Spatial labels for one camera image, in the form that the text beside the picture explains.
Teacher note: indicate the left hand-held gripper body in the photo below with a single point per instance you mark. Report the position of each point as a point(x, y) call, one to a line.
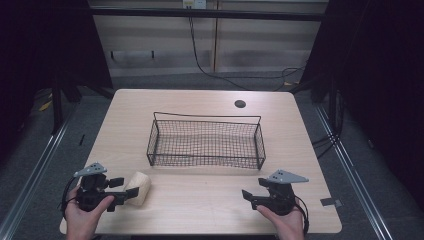
point(90, 196)

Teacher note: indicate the black metal stand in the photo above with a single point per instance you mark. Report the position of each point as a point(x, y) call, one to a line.
point(57, 106)

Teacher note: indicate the metal floor rail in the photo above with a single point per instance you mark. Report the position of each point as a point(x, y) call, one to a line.
point(36, 166)
point(353, 173)

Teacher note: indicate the dark round table grommet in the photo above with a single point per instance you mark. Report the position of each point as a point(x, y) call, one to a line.
point(240, 103)

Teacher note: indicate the white wall socket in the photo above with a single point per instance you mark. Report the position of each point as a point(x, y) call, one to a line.
point(194, 3)

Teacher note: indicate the person's left hand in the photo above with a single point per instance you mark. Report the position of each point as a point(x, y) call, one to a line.
point(81, 221)

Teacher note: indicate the yellow tape strip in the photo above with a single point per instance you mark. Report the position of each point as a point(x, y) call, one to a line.
point(45, 105)

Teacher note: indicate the black horizontal frame bar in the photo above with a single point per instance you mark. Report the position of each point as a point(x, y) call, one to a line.
point(206, 14)

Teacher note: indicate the dark curtain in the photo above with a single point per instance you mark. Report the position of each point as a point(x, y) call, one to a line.
point(43, 43)
point(376, 66)

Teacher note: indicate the grey tape strip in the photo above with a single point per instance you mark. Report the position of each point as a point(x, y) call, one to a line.
point(331, 202)

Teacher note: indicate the light wooden block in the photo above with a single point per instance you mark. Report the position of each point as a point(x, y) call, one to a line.
point(138, 188)

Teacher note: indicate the person's right hand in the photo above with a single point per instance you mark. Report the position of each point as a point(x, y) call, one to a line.
point(288, 225)

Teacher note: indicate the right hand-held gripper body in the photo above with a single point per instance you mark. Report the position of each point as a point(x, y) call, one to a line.
point(281, 198)

